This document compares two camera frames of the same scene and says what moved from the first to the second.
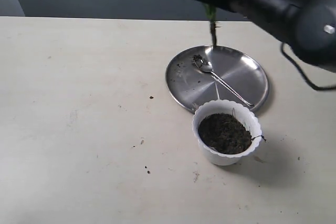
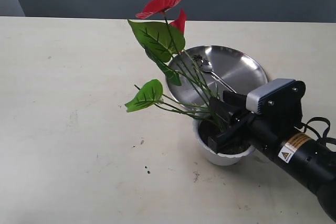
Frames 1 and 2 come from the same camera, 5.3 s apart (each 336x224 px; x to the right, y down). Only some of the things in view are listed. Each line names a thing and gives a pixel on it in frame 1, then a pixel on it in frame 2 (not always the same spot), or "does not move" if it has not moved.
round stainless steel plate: x=213 y=72 does not move
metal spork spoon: x=206 y=66 does not move
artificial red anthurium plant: x=211 y=11 -> x=164 y=41
